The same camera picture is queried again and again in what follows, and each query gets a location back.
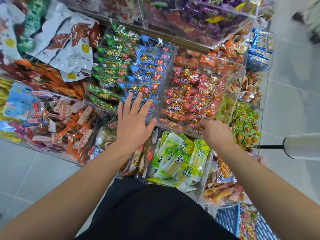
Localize green vacuum packet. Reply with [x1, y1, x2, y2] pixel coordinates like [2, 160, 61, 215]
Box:
[17, 0, 51, 53]

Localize pile of green egg packets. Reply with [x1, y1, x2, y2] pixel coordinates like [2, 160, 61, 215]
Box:
[217, 95, 263, 152]

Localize person's left hand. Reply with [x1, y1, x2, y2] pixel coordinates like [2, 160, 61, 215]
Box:
[115, 92, 157, 158]

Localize person's left forearm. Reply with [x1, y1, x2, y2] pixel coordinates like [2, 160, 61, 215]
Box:
[0, 147, 132, 240]

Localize row of green beef packets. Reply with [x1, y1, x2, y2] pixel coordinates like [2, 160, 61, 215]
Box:
[87, 23, 141, 113]

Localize beef cube packets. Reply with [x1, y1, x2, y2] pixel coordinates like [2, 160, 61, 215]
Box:
[159, 67, 226, 135]

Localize pile of red brown packets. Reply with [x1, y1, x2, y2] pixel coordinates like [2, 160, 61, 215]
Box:
[22, 95, 103, 163]

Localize clear acrylic snack shelves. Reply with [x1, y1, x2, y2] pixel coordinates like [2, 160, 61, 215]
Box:
[0, 0, 276, 208]

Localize row of blue beef packets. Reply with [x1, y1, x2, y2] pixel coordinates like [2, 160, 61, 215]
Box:
[117, 33, 175, 105]

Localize pile of yellow candies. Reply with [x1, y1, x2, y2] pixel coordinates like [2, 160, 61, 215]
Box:
[0, 77, 13, 143]

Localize pile of white meat packets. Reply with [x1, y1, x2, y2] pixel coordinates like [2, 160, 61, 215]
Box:
[0, 2, 103, 82]

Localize blue plastic shopping basket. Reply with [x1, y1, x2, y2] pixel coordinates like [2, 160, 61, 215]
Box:
[215, 203, 281, 240]

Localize pile of lime green packets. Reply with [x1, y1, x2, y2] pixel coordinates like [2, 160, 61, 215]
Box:
[147, 131, 212, 189]

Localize blue toy candy packet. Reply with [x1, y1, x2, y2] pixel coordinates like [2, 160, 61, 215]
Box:
[4, 82, 36, 120]

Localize pile of orange brown packets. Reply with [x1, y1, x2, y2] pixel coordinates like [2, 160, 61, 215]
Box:
[174, 30, 263, 105]

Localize pile of blue orange packets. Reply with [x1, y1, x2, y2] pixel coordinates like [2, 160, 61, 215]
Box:
[247, 28, 276, 72]

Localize pile of dark orange packets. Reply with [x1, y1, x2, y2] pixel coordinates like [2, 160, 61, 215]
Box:
[2, 58, 93, 100]

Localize person's right forearm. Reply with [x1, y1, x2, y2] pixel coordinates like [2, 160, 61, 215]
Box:
[217, 145, 320, 240]

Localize person's right hand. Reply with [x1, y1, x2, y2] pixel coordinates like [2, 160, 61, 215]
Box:
[200, 120, 236, 153]

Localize pile of beige packets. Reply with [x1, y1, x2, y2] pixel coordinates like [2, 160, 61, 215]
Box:
[87, 115, 158, 178]

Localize pile of red sausage packets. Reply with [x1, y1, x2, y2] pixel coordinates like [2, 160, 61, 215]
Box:
[60, 0, 143, 25]

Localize person's black clothing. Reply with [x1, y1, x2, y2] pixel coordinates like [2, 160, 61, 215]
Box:
[75, 177, 241, 240]

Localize pile of purple candies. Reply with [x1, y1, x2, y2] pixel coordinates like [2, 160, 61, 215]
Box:
[145, 0, 261, 38]

